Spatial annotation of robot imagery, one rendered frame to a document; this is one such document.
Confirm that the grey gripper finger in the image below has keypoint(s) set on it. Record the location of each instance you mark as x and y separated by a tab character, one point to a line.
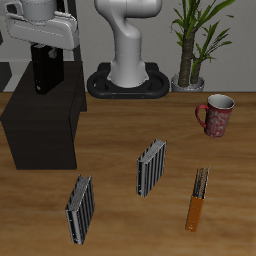
53	52

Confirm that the black book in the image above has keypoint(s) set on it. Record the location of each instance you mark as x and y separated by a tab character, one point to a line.
48	75

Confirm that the dark brown desk caddy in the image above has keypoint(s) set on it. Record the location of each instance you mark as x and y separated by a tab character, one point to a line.
43	126

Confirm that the grey striped book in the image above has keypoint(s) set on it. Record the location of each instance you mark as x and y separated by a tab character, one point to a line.
151	170
80	210

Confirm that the orange book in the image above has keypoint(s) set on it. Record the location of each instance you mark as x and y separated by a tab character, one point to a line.
196	206

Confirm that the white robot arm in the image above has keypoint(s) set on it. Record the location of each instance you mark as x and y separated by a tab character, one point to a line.
128	50

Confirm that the green pot plant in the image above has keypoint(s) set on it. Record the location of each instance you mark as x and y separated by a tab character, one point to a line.
186	56

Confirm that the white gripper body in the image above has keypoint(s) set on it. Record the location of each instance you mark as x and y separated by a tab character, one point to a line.
43	31

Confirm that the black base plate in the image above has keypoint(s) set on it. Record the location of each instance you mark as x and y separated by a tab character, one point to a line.
96	87

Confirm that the red patterned mug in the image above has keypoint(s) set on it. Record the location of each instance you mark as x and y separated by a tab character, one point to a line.
218	120

